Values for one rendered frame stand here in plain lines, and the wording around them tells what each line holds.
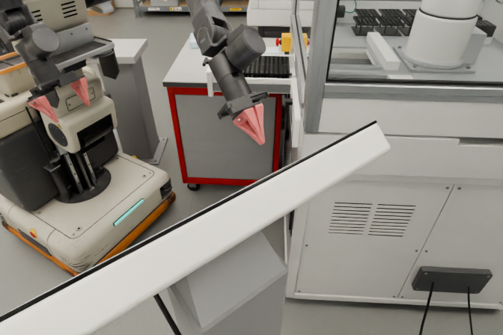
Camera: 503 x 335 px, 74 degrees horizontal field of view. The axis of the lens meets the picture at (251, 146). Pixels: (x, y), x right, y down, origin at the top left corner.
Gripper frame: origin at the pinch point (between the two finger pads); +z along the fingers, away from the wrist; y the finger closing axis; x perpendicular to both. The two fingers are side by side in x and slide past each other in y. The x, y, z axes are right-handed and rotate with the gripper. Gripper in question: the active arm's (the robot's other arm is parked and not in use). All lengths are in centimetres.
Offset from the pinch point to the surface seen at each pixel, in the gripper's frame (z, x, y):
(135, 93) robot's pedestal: -72, 131, 16
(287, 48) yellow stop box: -45, 62, 74
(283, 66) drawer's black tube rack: -31, 46, 53
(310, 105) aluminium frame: -4.5, 6.8, 22.2
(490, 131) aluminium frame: 23, -9, 59
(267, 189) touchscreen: 8.9, -24.2, -16.9
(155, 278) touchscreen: 11.5, -24.0, -31.9
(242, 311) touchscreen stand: 22.8, -10.6, -21.7
